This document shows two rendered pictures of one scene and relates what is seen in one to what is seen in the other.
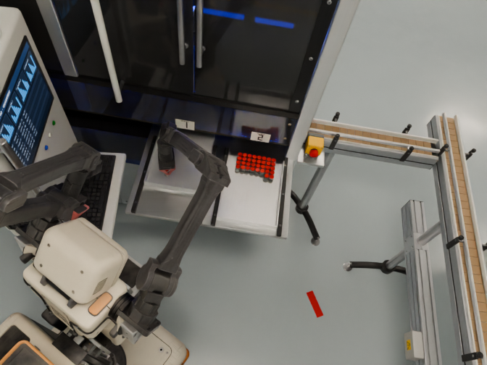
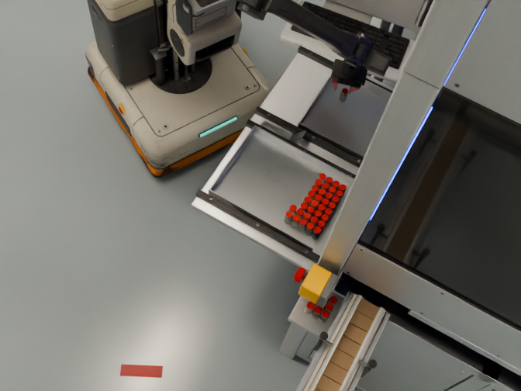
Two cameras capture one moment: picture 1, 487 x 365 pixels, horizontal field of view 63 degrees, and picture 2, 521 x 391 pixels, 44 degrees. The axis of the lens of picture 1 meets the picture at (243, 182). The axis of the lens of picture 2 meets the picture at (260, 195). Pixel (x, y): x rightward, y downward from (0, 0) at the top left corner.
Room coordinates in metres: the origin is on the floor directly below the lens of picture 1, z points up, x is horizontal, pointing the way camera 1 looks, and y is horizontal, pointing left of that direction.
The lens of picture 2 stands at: (1.19, -0.88, 2.56)
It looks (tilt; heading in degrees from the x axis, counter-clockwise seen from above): 63 degrees down; 114
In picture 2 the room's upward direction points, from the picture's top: 10 degrees clockwise
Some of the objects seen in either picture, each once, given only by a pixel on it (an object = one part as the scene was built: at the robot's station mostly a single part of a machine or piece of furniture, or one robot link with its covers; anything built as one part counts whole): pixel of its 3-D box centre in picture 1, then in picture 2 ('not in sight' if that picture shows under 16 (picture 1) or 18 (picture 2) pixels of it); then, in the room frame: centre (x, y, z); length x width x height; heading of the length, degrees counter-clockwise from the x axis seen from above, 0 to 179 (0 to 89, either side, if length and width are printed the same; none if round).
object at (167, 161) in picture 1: (165, 154); (351, 67); (0.88, 0.34, 1.05); 0.10 x 0.07 x 0.07; 20
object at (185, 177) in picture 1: (181, 156); (365, 121); (0.98, 0.30, 0.90); 0.34 x 0.26 x 0.04; 3
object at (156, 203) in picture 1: (215, 178); (319, 155); (0.92, 0.13, 0.87); 0.70 x 0.48 x 0.02; 93
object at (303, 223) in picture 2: (255, 167); (315, 203); (1.00, -0.04, 0.90); 0.18 x 0.02 x 0.05; 92
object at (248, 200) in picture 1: (251, 189); (281, 186); (0.89, -0.04, 0.90); 0.34 x 0.26 x 0.04; 2
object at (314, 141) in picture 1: (314, 144); (317, 285); (1.13, -0.28, 0.99); 0.08 x 0.07 x 0.07; 3
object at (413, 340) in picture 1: (413, 345); not in sight; (0.45, -0.95, 0.50); 0.12 x 0.05 x 0.09; 3
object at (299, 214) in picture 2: (254, 171); (308, 200); (0.98, -0.04, 0.90); 0.18 x 0.02 x 0.05; 92
